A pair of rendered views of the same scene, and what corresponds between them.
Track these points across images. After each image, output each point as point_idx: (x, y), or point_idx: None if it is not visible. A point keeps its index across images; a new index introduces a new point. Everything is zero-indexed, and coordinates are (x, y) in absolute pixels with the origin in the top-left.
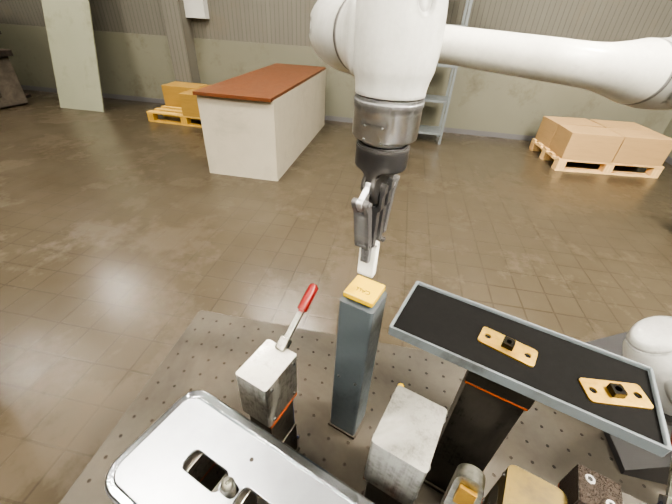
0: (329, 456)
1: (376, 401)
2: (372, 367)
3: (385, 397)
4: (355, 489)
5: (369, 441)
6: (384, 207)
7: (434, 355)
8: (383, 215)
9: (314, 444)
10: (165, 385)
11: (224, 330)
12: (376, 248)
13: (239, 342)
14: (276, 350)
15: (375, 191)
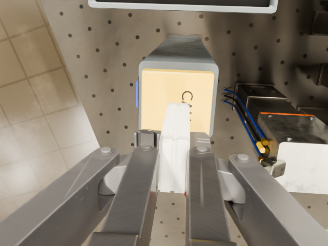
0: (228, 50)
1: (145, 29)
2: (169, 42)
3: (134, 21)
4: None
5: (194, 17)
6: (128, 228)
7: None
8: (133, 199)
9: (224, 70)
10: (237, 229)
11: (155, 225)
12: (187, 136)
13: (160, 203)
14: (286, 170)
15: None
